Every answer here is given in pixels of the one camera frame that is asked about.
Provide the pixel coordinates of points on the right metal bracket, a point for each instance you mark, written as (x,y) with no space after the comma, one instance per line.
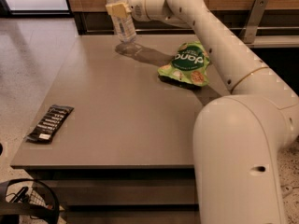
(249,31)

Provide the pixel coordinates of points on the green snack chip bag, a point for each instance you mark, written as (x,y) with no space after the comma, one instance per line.
(188,66)

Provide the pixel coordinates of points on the black wire basket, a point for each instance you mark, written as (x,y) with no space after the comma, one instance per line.
(29,198)

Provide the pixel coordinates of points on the black rxbar chocolate bar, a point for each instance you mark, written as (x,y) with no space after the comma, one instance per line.
(50,123)

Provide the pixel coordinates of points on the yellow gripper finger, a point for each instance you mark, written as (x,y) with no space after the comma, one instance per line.
(119,10)

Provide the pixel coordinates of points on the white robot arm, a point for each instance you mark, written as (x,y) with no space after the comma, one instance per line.
(236,138)

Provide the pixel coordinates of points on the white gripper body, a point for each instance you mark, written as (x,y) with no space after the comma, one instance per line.
(136,4)

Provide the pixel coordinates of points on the grey drawer cabinet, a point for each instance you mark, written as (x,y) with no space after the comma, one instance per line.
(124,155)

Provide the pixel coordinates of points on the clear plastic water bottle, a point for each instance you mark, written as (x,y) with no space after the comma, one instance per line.
(124,28)

